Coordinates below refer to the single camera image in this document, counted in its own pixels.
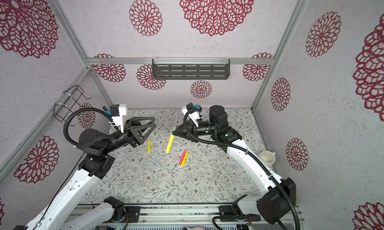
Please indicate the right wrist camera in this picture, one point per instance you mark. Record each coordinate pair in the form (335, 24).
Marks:
(194, 113)

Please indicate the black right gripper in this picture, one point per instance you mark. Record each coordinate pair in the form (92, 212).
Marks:
(183, 132)

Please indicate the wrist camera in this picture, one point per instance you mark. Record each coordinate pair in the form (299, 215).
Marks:
(119, 116)
(194, 113)

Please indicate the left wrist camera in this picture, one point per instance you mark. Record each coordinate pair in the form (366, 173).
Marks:
(119, 116)

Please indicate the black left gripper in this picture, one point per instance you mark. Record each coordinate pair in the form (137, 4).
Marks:
(136, 137)

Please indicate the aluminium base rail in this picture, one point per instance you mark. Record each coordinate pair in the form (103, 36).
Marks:
(178, 216)

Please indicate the dark grey wall shelf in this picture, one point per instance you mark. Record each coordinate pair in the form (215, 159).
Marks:
(191, 69)

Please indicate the black wire wall basket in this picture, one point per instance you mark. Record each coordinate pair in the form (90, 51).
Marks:
(66, 106)

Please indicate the pink highlighter pen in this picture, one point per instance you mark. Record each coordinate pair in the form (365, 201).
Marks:
(182, 157)

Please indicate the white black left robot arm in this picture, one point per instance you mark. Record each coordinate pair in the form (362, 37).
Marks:
(91, 171)

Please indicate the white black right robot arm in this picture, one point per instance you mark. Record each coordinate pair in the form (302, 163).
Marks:
(278, 194)

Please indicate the yellow highlighter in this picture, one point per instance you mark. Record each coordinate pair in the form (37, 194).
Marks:
(169, 146)
(185, 159)

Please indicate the white mug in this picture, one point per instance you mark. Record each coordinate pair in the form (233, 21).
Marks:
(268, 158)

